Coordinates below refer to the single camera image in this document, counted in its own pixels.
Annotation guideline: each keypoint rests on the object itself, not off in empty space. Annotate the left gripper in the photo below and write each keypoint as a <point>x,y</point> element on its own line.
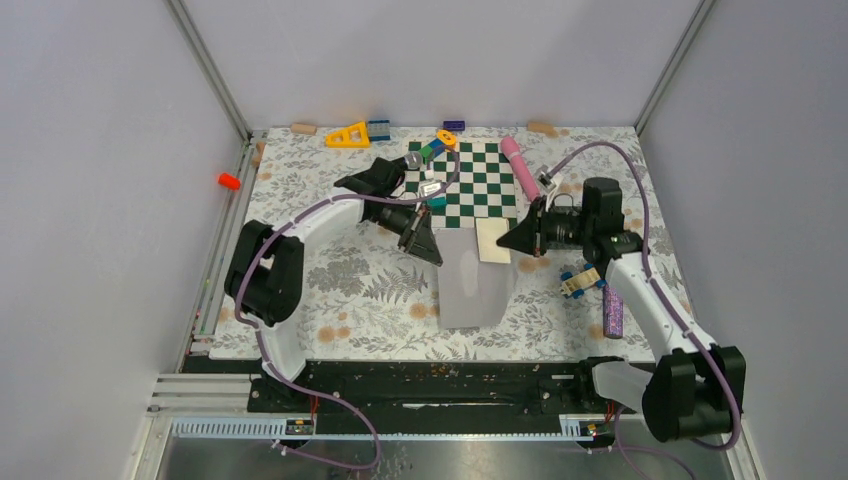
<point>417,238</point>

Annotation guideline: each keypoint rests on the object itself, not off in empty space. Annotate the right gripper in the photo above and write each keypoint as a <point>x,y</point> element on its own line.
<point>532,234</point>

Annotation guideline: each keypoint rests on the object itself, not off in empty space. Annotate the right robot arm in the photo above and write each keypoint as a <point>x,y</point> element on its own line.
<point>697,386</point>

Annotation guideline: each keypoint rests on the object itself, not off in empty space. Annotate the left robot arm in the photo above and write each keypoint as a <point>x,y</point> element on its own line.
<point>266,276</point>

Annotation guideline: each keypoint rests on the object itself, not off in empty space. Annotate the floral table cloth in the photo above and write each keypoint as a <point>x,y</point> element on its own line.
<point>365,300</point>

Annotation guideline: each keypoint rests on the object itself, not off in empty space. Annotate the teal cube block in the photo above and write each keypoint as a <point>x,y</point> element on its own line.
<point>437,204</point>

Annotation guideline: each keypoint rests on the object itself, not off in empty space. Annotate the beige toy car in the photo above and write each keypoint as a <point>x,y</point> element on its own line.
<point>575,284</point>

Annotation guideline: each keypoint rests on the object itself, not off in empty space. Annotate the green white chessboard mat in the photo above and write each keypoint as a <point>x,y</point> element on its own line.
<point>485,187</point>

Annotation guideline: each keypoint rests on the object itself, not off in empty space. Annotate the black toy microphone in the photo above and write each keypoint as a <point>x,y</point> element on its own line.
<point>411,161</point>

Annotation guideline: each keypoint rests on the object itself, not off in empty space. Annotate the wooden cylinder block right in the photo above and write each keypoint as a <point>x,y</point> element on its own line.
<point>542,128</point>

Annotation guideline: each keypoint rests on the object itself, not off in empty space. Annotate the wooden cylinder block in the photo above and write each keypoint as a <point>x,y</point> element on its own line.
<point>303,129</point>
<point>542,128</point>

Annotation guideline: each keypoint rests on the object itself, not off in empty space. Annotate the blue lego brick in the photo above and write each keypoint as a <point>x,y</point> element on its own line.
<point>378,130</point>

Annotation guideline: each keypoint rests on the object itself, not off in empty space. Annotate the purple glitter microphone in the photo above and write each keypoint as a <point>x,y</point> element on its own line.
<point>612,313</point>

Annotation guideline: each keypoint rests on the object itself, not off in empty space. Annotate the yellow triangle toy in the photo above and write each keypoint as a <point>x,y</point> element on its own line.
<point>353,136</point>

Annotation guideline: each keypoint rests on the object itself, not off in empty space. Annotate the purple lego brick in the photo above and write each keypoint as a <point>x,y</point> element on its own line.
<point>454,125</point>

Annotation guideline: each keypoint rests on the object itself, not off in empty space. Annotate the wooden cylinder block left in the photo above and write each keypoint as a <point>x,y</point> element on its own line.
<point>303,129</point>

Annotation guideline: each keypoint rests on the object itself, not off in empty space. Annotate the orange cap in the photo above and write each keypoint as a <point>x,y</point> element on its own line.
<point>229,181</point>

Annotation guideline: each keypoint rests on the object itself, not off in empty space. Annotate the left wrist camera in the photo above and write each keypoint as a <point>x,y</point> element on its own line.
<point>430,185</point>

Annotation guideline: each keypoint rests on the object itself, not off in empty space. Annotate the colourful block chain toy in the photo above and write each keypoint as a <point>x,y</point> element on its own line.
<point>443,141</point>

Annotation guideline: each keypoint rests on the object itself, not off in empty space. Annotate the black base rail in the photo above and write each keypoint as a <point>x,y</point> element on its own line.
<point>423,398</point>

